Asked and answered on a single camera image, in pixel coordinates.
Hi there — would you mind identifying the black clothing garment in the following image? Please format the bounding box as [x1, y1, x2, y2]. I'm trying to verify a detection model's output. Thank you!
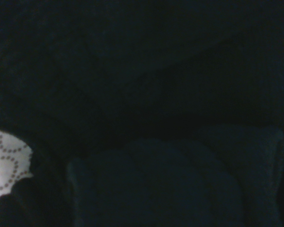
[0, 0, 284, 227]

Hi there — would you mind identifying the white patterned bedspread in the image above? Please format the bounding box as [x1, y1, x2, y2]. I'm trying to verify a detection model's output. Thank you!
[0, 126, 34, 204]

